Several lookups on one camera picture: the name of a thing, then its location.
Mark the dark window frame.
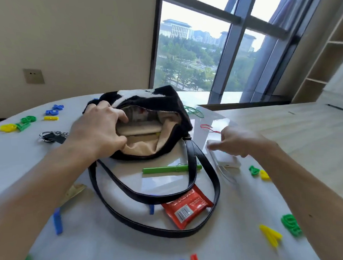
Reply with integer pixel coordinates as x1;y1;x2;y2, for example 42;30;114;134
145;0;334;108

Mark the person's right hand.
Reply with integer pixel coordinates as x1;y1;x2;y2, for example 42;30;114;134
207;124;272;160

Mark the red rubber band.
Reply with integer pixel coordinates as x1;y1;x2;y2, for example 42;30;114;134
200;123;221;135

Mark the person's left hand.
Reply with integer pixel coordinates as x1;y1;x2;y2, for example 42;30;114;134
66;99;131;162

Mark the green rubber band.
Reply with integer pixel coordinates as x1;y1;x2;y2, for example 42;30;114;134
184;104;205;119

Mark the black and white fuzzy handbag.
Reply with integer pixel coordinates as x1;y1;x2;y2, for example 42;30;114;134
81;83;223;242

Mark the white charger box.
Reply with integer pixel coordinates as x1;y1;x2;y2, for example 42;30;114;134
206;139;242;170

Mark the key ring with black fob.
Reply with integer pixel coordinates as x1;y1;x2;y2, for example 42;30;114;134
38;130;70;145

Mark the grey sheer curtain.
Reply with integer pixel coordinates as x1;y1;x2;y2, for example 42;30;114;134
235;0;327;103

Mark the white building outside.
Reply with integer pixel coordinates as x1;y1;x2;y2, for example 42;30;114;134
158;18;195;41

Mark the clear plastic sleeve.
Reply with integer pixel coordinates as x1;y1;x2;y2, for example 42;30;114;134
191;104;233;151

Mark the beige wall socket plate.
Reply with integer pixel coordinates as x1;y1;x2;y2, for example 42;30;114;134
22;67;45;85

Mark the green pen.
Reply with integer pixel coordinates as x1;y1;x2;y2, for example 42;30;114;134
142;164;203;175

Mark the light wooden shelf unit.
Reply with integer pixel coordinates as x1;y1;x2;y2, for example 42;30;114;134
287;9;343;104

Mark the person's right forearm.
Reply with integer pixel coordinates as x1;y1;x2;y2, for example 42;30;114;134
252;138;343;260

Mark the white cable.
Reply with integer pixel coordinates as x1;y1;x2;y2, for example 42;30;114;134
218;165;239;187

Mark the red snack packet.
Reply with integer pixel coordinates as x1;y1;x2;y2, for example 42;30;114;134
160;184;215;231

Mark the tan paper packet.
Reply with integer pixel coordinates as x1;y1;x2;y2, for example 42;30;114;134
60;183;87;207

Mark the person's left forearm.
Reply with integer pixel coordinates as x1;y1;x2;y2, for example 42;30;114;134
0;137;108;260

